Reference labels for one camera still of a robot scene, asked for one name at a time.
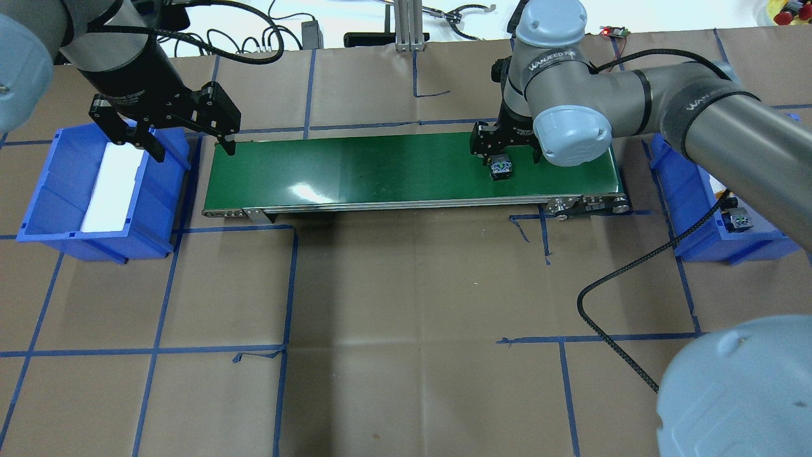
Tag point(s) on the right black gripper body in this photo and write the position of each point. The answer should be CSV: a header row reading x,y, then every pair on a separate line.
x,y
515,127

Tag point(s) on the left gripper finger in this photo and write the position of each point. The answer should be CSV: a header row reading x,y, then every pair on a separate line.
x,y
227,142
142,137

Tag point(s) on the blue bin left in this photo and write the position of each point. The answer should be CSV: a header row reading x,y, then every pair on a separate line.
x,y
64,188

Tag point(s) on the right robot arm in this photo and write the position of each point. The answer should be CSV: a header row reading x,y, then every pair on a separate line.
x,y
743,391

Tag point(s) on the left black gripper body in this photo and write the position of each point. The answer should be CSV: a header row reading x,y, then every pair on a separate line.
x,y
129,71

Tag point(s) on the blue bin right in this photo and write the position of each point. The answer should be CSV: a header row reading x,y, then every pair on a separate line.
x,y
764,161

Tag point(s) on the red push button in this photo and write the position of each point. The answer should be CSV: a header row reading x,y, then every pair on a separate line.
x,y
500,167

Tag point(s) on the green conveyor belt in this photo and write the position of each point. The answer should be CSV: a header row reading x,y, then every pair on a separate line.
x,y
399,172

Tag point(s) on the blue bin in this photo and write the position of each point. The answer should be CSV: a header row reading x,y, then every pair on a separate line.
x,y
764,161
64,188

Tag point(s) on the aluminium frame post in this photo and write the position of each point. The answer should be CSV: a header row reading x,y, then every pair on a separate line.
x,y
409,34

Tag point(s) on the white foam pad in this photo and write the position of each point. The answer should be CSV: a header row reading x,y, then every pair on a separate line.
x,y
113,189

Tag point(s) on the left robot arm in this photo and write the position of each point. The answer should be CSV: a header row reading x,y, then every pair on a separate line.
x,y
137,87

